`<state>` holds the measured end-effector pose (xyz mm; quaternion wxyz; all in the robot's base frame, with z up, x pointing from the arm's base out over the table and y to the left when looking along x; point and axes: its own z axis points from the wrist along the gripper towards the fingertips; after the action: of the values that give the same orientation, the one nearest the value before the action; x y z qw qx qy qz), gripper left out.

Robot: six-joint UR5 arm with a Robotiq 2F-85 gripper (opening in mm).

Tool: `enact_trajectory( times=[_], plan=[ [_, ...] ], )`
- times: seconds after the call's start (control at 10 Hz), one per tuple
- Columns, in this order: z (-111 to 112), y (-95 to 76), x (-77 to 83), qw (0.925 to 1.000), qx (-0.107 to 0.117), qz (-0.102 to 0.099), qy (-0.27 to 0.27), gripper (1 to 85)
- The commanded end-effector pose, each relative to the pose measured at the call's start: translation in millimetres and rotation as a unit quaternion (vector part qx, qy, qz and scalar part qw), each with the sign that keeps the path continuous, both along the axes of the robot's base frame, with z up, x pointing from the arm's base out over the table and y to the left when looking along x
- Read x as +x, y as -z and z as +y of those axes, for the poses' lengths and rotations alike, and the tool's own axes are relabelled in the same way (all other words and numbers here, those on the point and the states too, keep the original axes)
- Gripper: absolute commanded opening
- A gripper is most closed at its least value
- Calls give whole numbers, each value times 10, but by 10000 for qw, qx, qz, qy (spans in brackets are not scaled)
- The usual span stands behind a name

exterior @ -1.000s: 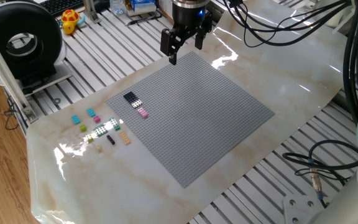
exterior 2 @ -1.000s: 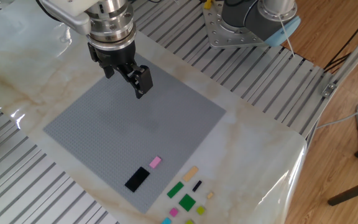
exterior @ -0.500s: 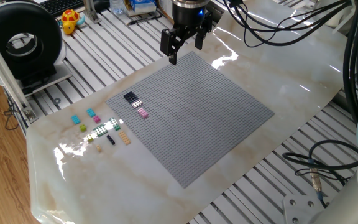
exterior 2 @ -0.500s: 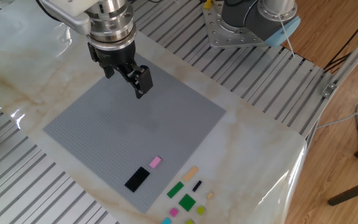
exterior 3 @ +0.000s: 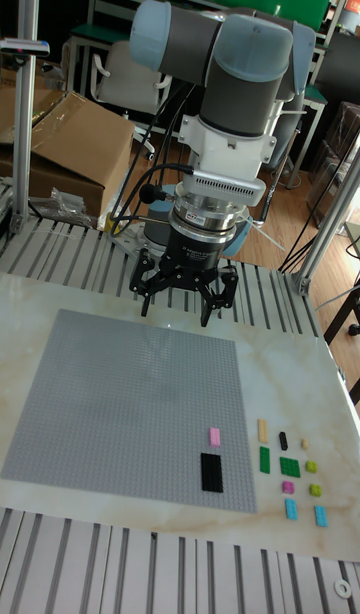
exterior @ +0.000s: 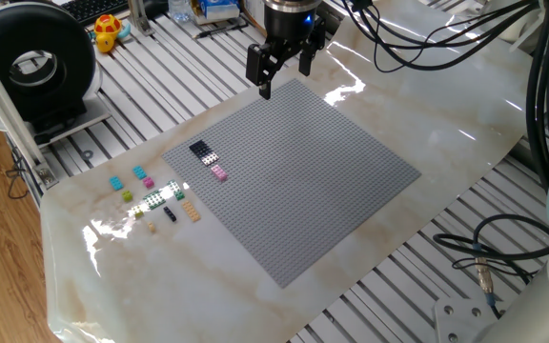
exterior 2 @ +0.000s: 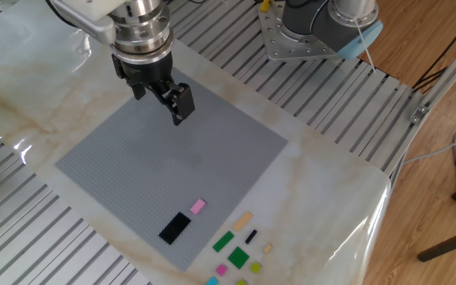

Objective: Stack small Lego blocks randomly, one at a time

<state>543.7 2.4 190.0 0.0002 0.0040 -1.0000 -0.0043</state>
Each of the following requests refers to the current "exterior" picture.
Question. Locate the black pen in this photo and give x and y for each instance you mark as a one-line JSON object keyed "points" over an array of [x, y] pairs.
{"points": [[217, 29]]}

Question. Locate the short aluminium frame post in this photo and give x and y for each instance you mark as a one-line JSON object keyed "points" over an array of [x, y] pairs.
{"points": [[137, 16]]}

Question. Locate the long tan Lego plate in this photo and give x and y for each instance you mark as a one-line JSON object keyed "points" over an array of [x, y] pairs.
{"points": [[191, 211]]}

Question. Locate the small black Lego brick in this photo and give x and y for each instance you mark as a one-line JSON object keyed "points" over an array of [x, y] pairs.
{"points": [[169, 214]]}

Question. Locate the cyan Lego brick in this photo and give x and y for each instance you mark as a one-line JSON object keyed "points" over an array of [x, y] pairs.
{"points": [[139, 172], [116, 183]]}

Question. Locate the square green Lego plate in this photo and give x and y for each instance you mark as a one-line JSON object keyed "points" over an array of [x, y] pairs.
{"points": [[154, 200]]}

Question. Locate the yellow toy turtle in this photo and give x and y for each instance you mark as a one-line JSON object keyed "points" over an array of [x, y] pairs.
{"points": [[107, 28]]}

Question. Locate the small tan Lego brick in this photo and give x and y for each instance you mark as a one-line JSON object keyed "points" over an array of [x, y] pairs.
{"points": [[151, 227]]}

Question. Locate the black keyboard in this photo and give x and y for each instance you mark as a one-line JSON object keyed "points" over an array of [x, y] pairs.
{"points": [[93, 8]]}

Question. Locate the blue and white carton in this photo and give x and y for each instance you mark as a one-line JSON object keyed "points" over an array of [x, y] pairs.
{"points": [[217, 8]]}

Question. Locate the black Lego plate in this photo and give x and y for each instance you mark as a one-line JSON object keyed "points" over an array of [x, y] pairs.
{"points": [[199, 148]]}

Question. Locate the grey Lego baseplate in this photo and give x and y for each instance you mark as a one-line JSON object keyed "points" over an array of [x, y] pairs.
{"points": [[303, 190]]}

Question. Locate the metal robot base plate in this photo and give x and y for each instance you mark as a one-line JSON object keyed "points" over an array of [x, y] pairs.
{"points": [[451, 319]]}

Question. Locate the small lime Lego brick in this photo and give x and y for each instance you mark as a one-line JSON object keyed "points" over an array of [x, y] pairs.
{"points": [[138, 213], [127, 195]]}

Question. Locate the marble pattern table mat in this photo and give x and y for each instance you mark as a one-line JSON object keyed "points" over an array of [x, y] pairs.
{"points": [[398, 119]]}

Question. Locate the pink Lego brick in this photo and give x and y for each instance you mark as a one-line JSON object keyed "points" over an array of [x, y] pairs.
{"points": [[218, 173]]}

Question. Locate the long green Lego plate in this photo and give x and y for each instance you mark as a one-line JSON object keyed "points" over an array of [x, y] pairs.
{"points": [[178, 194]]}

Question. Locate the small magenta Lego brick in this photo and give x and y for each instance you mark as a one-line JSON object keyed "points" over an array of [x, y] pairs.
{"points": [[148, 182]]}

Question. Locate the clear plastic bottle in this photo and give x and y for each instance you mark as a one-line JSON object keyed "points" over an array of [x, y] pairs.
{"points": [[179, 9]]}

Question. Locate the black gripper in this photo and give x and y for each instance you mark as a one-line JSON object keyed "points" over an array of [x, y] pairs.
{"points": [[289, 26]]}

